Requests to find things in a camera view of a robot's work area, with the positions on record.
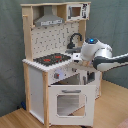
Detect wooden toy kitchen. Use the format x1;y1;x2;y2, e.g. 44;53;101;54
22;2;97;127

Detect black toy faucet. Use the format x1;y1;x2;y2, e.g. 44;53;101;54
67;33;83;49

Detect grey range hood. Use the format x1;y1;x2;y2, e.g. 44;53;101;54
35;5;64;27

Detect white dishwasher door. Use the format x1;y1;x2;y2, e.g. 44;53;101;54
83;71;102;98

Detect red stove knob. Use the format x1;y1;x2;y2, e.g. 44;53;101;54
54;73;60;79

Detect white oven door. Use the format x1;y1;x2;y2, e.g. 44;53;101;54
49;85;96;126

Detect black stovetop red burners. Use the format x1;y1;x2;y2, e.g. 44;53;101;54
34;53;70;66

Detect toy microwave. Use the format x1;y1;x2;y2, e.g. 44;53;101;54
67;4;90;21

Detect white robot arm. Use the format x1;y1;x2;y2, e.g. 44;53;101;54
80;38;128;72

